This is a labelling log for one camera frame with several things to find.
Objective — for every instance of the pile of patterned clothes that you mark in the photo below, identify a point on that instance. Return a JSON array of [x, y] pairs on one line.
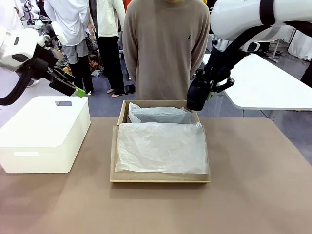
[[95, 67]]

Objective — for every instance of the bystander white shirt grey shorts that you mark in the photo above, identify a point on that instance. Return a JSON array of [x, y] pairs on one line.
[[70, 22]]

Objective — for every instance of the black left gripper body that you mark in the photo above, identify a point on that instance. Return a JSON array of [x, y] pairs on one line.
[[62, 85]]

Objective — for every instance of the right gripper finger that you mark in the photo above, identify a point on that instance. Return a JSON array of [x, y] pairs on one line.
[[228, 83], [209, 96]]

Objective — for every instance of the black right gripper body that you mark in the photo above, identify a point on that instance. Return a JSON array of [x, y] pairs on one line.
[[196, 95]]

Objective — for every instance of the white draped table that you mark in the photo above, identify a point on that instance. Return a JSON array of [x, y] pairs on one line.
[[302, 46]]

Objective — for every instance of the white rounded table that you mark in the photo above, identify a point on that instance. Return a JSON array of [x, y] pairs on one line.
[[268, 83]]

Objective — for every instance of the bystander white top black trousers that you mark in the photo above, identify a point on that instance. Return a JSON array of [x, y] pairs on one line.
[[109, 17]]

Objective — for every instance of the brown cardboard shoe box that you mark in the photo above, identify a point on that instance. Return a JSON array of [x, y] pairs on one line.
[[158, 178]]

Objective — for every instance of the white tissue paper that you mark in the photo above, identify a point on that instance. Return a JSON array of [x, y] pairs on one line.
[[161, 146]]

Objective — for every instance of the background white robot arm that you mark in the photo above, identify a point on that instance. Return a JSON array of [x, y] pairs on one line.
[[36, 6]]

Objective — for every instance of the white lidded storage box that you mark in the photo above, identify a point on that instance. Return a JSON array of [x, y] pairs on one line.
[[36, 131]]

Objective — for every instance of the person's torso beige sweater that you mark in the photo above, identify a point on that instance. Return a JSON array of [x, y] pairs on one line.
[[165, 48]]

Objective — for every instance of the grey label sticker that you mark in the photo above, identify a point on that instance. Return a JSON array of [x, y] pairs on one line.
[[63, 103]]

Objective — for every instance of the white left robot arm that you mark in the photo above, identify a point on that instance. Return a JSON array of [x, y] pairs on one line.
[[14, 48]]

